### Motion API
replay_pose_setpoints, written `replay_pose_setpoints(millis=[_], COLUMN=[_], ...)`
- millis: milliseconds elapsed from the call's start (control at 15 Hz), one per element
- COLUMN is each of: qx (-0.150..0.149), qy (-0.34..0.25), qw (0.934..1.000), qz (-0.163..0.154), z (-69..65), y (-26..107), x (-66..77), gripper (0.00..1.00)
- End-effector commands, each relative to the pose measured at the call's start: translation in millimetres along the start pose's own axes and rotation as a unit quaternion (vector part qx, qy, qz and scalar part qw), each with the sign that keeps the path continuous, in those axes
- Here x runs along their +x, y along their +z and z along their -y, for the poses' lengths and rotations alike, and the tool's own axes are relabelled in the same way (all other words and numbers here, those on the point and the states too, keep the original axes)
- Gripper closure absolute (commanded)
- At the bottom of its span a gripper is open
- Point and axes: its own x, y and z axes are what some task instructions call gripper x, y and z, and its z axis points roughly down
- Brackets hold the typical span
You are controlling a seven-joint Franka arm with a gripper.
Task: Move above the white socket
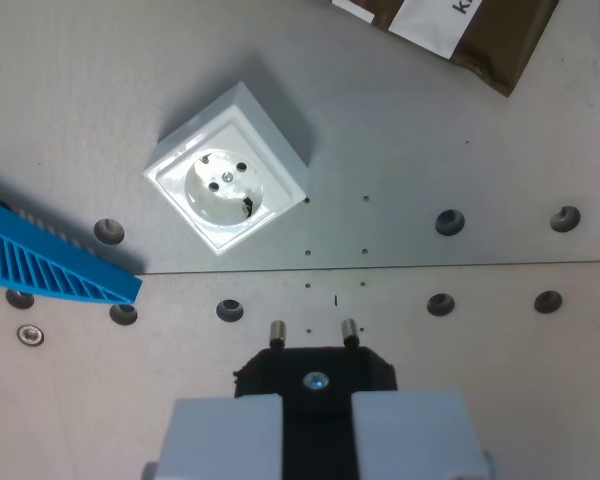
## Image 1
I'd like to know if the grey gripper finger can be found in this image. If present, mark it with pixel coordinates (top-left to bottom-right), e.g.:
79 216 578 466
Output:
143 394 285 480
351 388 497 480

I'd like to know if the black two-pin plug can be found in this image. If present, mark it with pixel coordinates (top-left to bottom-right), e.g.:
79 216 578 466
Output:
232 318 398 480

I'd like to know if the silver hex screw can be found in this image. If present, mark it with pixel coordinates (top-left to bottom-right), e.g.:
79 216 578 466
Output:
17 324 45 347

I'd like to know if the blue ribbed plastic wedge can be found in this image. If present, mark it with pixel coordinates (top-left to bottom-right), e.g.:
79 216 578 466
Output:
0 194 144 305

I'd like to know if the brown and white package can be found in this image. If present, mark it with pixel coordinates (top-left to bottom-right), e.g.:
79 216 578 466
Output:
331 0 560 99

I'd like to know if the white wall socket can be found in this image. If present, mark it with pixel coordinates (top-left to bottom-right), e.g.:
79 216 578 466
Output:
142 82 310 258

